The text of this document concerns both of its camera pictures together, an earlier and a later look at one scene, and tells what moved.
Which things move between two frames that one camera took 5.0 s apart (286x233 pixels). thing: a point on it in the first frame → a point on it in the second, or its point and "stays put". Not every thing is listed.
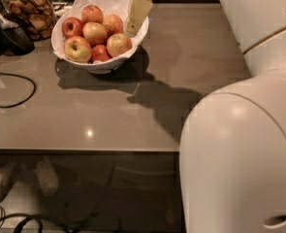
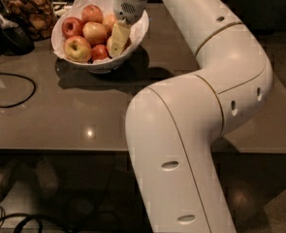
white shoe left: x=1 y=180 stays put
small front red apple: x=99 y=52 stays put
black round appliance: x=12 y=41 stays put
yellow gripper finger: x=139 y=7 → x=119 y=39
